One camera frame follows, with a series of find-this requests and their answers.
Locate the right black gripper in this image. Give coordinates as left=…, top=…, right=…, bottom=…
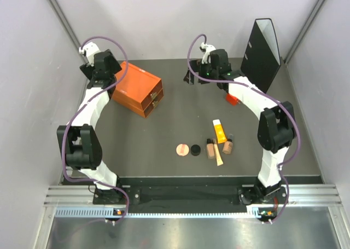
left=183, top=60, right=218, bottom=86

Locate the orange drawer box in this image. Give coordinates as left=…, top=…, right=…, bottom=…
left=112, top=61, right=164, bottom=118

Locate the yellow cream tube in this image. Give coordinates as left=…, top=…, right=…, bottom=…
left=213, top=119, right=227, bottom=144

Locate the tall foundation bottle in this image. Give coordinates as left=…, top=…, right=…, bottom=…
left=206, top=138, right=215, bottom=159

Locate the small black jar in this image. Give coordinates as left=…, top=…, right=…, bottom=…
left=190, top=144, right=201, bottom=157

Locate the short foundation bottle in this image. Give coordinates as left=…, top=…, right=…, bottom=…
left=223, top=134, right=234, bottom=154

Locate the beige concealer tube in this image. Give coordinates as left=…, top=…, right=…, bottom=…
left=213, top=139, right=223, bottom=166

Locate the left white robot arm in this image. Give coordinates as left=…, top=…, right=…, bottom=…
left=57, top=42, right=124, bottom=204

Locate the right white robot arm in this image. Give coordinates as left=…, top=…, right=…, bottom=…
left=186, top=44, right=300, bottom=205

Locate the small red cube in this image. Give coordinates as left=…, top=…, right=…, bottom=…
left=225, top=94, right=240, bottom=106

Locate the black file holder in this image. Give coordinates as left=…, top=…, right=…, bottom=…
left=241, top=18, right=281, bottom=93

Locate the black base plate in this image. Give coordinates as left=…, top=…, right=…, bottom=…
left=92, top=185, right=285, bottom=206

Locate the white slotted cable duct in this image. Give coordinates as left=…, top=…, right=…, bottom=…
left=54, top=205, right=263, bottom=219

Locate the aluminium front rail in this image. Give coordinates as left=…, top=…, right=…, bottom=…
left=44, top=184, right=341, bottom=207

